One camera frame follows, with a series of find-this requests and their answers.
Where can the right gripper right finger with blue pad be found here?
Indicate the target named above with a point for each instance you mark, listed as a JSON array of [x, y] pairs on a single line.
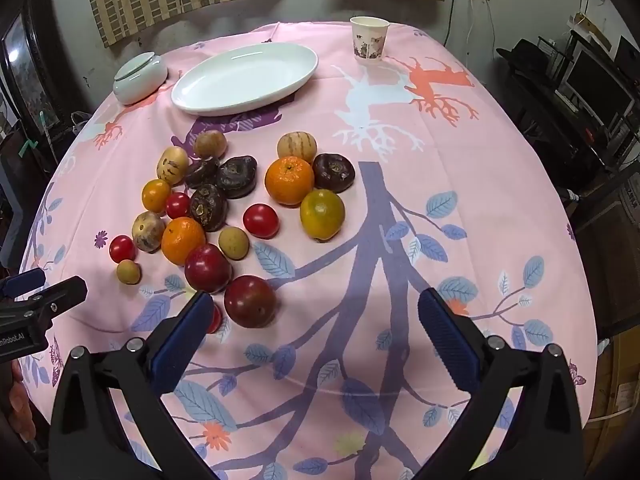
[[454, 337]]

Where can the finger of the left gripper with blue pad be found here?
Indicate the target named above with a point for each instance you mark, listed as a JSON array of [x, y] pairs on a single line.
[[59, 298], [17, 285]]

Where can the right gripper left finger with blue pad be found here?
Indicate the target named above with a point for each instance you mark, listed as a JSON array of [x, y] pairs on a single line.
[[176, 339]]

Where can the small tan longan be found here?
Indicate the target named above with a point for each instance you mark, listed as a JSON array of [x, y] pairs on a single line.
[[128, 272]]

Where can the small spotted pepino melon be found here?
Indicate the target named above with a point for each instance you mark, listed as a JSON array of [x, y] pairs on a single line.
[[147, 231]]

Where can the small orange mandarin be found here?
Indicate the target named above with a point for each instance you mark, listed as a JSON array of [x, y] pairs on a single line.
[[180, 237]]

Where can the tan longan fruit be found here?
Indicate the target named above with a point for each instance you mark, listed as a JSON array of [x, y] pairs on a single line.
[[233, 242]]

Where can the orange yellow tomato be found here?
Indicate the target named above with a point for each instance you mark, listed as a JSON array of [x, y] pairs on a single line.
[[154, 195]]

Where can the dark purple fruit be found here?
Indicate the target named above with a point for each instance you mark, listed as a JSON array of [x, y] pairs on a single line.
[[236, 177], [333, 172], [203, 171], [209, 207]]

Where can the green yellow tomato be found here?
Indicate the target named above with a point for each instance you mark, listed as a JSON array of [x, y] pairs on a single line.
[[322, 214]]

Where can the brown round fruit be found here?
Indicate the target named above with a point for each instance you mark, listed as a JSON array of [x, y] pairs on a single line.
[[210, 143]]

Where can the large orange mandarin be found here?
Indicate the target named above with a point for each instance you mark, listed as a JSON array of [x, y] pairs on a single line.
[[288, 180]]

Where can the striped pepino melon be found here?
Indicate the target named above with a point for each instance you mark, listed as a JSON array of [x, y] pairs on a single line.
[[300, 144]]

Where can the hidden red cherry tomato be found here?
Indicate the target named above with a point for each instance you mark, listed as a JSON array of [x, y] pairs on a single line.
[[216, 321]]

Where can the small red cherry tomato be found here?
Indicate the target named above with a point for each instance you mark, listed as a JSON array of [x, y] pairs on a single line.
[[178, 205]]

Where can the person's left hand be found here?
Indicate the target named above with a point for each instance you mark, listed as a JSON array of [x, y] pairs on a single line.
[[20, 417]]

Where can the dark wooden cabinet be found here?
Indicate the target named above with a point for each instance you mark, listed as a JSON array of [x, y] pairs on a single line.
[[33, 100]]

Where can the pink patterned tablecloth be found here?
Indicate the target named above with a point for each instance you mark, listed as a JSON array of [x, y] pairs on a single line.
[[344, 384]]

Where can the pale green lidded jar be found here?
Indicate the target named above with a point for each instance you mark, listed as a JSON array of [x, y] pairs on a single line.
[[139, 78]]

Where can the white oval plate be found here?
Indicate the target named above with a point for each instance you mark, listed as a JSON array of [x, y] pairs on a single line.
[[244, 79]]

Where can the black monitor on shelf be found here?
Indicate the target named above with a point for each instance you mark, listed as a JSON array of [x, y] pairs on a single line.
[[598, 89]]

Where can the white paper cup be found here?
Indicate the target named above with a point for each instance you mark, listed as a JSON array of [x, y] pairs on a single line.
[[368, 37]]

